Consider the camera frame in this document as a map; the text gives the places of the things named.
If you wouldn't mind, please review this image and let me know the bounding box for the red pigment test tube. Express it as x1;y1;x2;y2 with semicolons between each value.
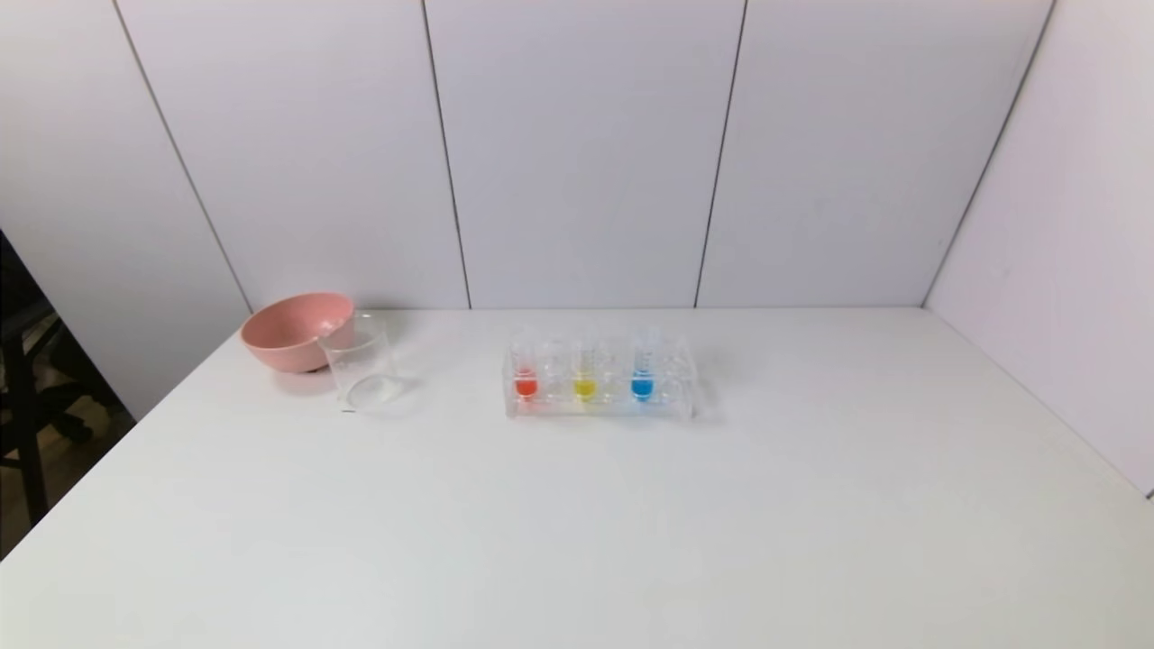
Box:
510;328;541;401

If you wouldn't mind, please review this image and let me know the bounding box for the yellow pigment test tube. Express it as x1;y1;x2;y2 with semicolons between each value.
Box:
570;332;599;403

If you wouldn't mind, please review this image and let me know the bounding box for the blue pigment test tube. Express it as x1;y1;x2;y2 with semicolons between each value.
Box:
629;325;661;403

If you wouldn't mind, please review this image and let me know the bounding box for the clear acrylic test tube rack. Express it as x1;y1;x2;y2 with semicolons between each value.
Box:
502;334;701;422

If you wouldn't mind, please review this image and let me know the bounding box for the clear glass beaker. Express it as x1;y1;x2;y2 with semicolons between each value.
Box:
316;312;405;414

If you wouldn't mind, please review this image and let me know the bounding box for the pink plastic bowl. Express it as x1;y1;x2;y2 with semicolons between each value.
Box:
240;291;356;374

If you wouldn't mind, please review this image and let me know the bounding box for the black chair frame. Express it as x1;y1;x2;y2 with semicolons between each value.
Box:
0;230;136;530

